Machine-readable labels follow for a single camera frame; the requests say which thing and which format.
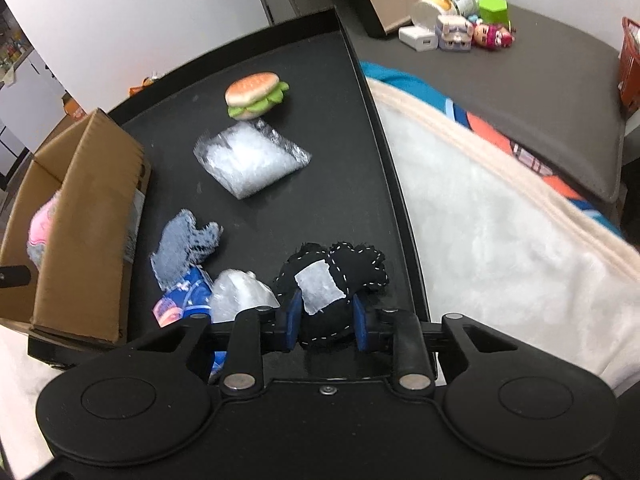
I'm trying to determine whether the blue tissue packet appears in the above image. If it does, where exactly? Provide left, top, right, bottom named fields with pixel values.
left=152, top=266, right=229, bottom=384

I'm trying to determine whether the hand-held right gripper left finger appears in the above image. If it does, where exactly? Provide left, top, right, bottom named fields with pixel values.
left=125, top=292, right=304, bottom=394

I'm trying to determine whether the white charger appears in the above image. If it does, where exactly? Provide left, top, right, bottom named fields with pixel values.
left=398, top=27, right=439, bottom=54

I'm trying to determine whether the red basket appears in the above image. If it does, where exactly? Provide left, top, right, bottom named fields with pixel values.
left=617, top=16, right=640, bottom=116

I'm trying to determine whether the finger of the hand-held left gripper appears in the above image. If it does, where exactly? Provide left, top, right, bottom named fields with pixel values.
left=0, top=265, right=32, bottom=289

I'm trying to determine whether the pink doll toy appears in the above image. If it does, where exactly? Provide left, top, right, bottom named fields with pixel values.
left=469, top=19, right=516, bottom=51

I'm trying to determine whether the large clear plastic bag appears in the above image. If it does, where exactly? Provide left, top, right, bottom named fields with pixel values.
left=193, top=119, right=312, bottom=200

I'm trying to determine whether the grey bed platform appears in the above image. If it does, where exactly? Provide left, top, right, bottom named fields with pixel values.
left=367, top=2, right=627, bottom=202

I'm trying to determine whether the orange bag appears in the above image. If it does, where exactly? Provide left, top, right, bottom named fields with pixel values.
left=128, top=73, right=166, bottom=97

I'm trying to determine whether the brown cardboard box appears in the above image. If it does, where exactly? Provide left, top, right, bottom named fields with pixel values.
left=0, top=107, right=152, bottom=346

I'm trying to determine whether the blue orange printed blanket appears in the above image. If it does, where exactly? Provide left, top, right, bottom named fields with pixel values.
left=360, top=60, right=624, bottom=234

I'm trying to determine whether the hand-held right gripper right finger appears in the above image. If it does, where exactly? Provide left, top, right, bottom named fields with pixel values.
left=352, top=296, right=519, bottom=392

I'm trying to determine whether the grey denim fabric toy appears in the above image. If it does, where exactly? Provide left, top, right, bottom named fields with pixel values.
left=150, top=209, right=224, bottom=292

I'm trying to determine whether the black tray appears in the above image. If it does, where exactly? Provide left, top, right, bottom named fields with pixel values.
left=27, top=7, right=435, bottom=397

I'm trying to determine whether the green hexagonal box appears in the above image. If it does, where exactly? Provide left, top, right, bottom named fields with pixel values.
left=478, top=0, right=509, bottom=24

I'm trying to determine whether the black stitched fabric toy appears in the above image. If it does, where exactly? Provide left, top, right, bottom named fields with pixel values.
left=277, top=241, right=389, bottom=347

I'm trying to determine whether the pink plush slipper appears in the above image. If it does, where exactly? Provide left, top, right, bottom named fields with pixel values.
left=27, top=196, right=62, bottom=267

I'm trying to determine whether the orange carton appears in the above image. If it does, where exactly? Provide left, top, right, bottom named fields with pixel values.
left=62, top=97, right=89, bottom=121

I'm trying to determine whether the white box figure toy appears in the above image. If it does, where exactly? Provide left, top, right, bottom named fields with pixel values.
left=434, top=13, right=474, bottom=54

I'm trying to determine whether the white fleece blanket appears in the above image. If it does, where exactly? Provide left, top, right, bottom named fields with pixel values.
left=366, top=77, right=640, bottom=397

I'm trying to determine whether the small clear plastic bag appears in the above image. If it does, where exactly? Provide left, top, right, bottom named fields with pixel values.
left=208, top=268, right=281, bottom=324

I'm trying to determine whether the burger plush toy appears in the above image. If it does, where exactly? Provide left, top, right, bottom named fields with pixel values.
left=224, top=72, right=291, bottom=121

